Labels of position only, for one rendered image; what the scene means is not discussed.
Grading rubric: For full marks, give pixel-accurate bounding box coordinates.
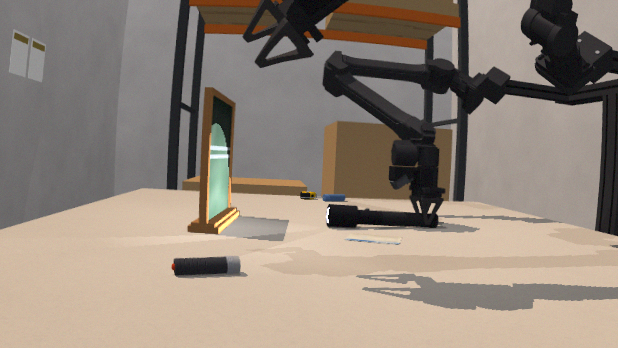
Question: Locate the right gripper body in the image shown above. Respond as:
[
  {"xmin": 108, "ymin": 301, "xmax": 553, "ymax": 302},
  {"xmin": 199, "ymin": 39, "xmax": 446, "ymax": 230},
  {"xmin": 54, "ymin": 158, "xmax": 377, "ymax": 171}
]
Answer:
[{"xmin": 409, "ymin": 167, "xmax": 445, "ymax": 198}]

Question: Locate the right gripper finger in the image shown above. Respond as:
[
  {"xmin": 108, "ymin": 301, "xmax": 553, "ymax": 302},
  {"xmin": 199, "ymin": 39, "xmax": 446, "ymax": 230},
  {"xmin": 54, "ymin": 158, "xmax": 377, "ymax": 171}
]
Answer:
[
  {"xmin": 418, "ymin": 197, "xmax": 444, "ymax": 225},
  {"xmin": 409, "ymin": 195, "xmax": 431, "ymax": 213}
]

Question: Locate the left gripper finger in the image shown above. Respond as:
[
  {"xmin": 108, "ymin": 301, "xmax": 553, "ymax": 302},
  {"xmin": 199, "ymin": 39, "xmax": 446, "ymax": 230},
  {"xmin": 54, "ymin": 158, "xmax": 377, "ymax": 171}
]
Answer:
[
  {"xmin": 255, "ymin": 17, "xmax": 314, "ymax": 68},
  {"xmin": 243, "ymin": 0, "xmax": 284, "ymax": 43}
]

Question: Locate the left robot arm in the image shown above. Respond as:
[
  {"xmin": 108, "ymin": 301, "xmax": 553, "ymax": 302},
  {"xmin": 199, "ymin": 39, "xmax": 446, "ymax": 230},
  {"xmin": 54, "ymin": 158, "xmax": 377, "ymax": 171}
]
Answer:
[{"xmin": 295, "ymin": 0, "xmax": 593, "ymax": 88}]

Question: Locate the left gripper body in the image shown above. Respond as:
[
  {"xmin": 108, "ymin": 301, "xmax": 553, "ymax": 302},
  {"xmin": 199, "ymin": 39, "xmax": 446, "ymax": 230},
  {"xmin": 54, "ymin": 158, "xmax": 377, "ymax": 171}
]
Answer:
[{"xmin": 273, "ymin": 0, "xmax": 342, "ymax": 44}]

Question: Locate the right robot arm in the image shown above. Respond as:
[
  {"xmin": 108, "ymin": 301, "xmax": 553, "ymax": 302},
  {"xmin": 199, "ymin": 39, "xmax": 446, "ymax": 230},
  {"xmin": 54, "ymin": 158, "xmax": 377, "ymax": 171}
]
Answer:
[{"xmin": 322, "ymin": 51, "xmax": 482, "ymax": 190}]

